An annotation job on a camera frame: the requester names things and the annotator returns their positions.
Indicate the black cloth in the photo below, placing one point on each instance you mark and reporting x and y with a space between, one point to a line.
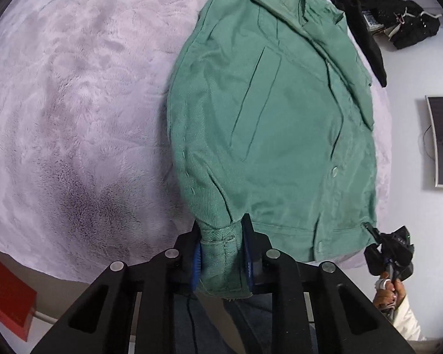
365 33

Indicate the person's right hand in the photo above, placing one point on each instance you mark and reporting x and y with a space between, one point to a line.
387 295

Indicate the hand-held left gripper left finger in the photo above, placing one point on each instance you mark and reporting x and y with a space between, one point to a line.
196 265

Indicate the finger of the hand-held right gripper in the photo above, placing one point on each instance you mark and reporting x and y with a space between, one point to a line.
373 232
373 260

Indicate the person's right forearm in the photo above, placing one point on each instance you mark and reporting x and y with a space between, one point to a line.
406 320

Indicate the green work jacket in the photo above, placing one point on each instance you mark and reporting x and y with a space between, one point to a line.
280 136

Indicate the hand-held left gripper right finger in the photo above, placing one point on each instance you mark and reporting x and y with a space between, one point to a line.
248 261

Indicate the black sequined clothes pile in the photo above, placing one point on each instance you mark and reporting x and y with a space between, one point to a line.
409 18

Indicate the purple fleece blanket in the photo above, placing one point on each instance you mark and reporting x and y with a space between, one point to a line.
77 118

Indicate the person's jeans legs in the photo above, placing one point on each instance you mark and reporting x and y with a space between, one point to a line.
210 328

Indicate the red box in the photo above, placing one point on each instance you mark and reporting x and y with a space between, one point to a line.
7 302

